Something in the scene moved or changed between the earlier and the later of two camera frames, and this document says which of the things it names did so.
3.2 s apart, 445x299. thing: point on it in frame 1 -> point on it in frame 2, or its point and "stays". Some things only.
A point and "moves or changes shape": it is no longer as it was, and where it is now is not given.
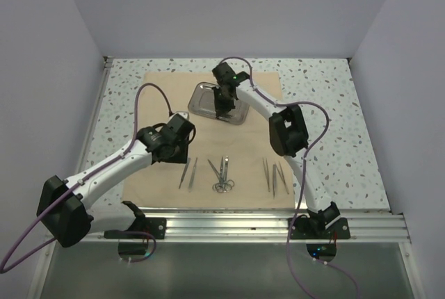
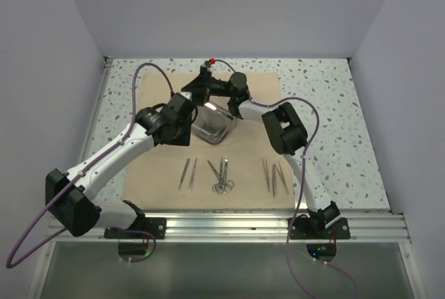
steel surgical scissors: (227, 184) stays
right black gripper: (222, 110) -> (201, 87)
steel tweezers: (274, 179) stays
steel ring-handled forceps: (220, 186) stays
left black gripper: (181, 158) -> (183, 140)
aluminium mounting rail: (263, 226) stays
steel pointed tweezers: (267, 173) stays
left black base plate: (144, 227) stays
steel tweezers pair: (282, 176) stays
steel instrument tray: (201, 103) moves or changes shape
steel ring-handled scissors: (222, 186) -> (216, 187)
